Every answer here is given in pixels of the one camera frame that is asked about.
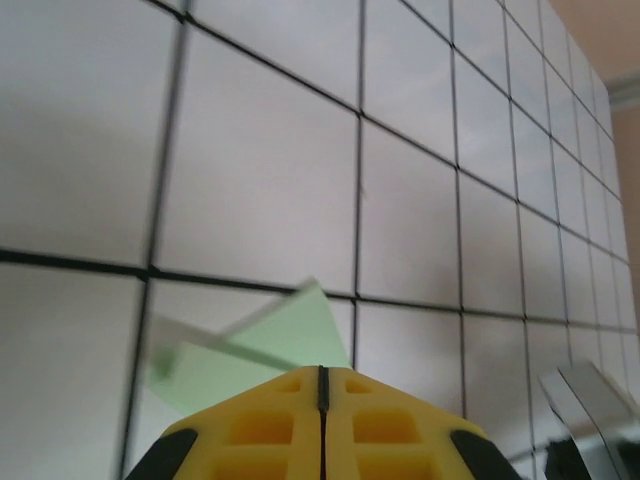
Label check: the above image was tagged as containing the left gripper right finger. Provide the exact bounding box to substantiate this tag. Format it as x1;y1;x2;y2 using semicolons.
321;365;506;480

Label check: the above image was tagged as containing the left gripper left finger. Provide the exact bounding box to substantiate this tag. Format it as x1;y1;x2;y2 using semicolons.
127;365;322;480

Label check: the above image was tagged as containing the light green paper sheet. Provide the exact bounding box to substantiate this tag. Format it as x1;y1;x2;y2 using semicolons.
143;276;354;420

